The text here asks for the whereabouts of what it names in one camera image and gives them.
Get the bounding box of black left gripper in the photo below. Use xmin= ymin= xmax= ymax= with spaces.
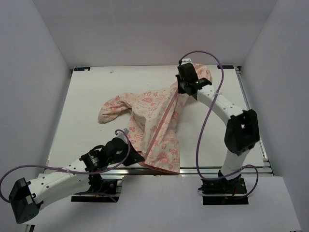
xmin=108 ymin=141 xmax=144 ymax=167

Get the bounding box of pink cream printed hooded jacket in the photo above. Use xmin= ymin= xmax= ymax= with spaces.
xmin=97 ymin=63 xmax=213 ymax=174

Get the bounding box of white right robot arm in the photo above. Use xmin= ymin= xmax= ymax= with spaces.
xmin=176 ymin=60 xmax=260 ymax=193

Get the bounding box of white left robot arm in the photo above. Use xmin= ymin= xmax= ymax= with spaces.
xmin=9 ymin=138 xmax=145 ymax=224

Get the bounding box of blue label sticker right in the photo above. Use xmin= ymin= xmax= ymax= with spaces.
xmin=217 ymin=65 xmax=234 ymax=69

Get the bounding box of blue label sticker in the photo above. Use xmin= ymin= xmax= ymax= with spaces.
xmin=217 ymin=65 xmax=234 ymax=69
xmin=73 ymin=67 xmax=90 ymax=72

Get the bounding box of blue label sticker left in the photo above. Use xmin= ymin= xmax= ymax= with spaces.
xmin=73 ymin=67 xmax=90 ymax=72

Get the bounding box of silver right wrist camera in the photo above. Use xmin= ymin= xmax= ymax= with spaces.
xmin=178 ymin=58 xmax=192 ymax=65

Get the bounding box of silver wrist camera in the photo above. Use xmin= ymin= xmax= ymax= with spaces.
xmin=178 ymin=58 xmax=192 ymax=65
xmin=115 ymin=128 xmax=129 ymax=143

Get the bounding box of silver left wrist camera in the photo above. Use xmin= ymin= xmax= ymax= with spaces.
xmin=115 ymin=128 xmax=129 ymax=143

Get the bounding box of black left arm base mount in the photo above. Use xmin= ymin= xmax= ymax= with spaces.
xmin=71 ymin=175 xmax=121 ymax=203

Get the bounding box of aluminium right table rail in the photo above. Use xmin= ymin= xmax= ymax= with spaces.
xmin=235 ymin=66 xmax=269 ymax=162

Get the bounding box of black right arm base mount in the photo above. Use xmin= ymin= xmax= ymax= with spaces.
xmin=198 ymin=172 xmax=249 ymax=205

